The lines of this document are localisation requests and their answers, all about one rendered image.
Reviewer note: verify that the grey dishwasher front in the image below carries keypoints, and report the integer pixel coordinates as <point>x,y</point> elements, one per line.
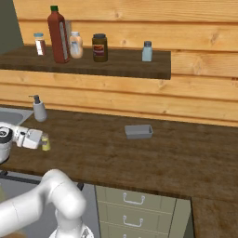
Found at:
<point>31,204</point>

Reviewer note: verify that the steel sink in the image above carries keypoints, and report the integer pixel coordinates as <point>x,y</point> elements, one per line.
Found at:
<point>12,117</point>

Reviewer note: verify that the dark wooden shelf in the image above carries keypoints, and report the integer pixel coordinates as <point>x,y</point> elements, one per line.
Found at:
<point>93,63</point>

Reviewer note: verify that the pale blue shaker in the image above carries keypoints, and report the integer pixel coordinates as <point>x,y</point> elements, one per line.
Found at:
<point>147,52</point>

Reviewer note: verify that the grey rectangular tray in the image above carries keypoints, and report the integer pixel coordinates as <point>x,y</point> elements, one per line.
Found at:
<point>138,131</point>

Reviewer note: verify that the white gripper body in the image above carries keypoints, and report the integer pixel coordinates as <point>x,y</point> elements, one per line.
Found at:
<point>32,139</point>

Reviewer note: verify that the dark brown jar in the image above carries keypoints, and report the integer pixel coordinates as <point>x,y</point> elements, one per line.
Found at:
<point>99,48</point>

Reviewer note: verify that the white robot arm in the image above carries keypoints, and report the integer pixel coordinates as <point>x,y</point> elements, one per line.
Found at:
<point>62,198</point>

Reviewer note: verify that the yellow-green shaker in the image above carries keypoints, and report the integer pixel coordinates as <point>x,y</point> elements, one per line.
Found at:
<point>46,143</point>

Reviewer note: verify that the tall red sauce bottle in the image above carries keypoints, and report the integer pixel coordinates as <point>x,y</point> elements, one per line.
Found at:
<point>58,35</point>

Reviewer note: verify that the grey soap dispenser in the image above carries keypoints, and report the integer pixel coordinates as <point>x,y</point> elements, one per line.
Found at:
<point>39,110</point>

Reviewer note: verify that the olive drawer front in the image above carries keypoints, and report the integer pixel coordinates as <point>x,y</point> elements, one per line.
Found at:
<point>136,198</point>
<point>136,218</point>
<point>124,231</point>

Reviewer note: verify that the small red spice shaker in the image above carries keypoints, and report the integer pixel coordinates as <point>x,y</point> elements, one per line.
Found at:
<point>40,45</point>

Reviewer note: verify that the peach condiment bottle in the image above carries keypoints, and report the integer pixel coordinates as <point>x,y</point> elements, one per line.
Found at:
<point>76,46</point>

